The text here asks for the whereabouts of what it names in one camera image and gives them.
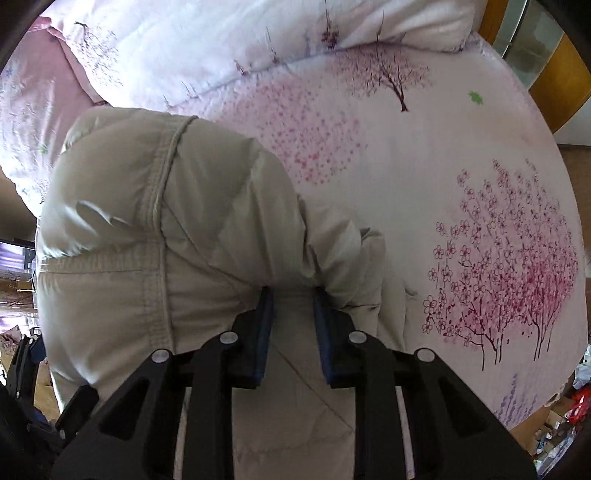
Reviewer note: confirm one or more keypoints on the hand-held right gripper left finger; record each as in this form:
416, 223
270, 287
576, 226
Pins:
264, 327

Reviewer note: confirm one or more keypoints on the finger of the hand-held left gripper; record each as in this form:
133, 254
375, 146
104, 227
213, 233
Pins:
21, 369
78, 408

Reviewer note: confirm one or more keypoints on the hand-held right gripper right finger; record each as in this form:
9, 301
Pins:
322, 337

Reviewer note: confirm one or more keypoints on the beige puffer jacket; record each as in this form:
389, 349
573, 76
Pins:
161, 221

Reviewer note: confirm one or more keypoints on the black flat television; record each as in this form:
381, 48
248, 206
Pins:
16, 250

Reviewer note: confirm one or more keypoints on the bed with floral sheet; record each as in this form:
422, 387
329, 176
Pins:
415, 175

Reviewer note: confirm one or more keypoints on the pile of mixed packets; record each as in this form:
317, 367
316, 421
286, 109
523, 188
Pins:
558, 415

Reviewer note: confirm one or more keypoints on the floral pillow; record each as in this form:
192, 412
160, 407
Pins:
27, 115
231, 41

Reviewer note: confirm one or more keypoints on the wooden sliding door frame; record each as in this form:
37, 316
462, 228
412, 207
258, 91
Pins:
568, 92

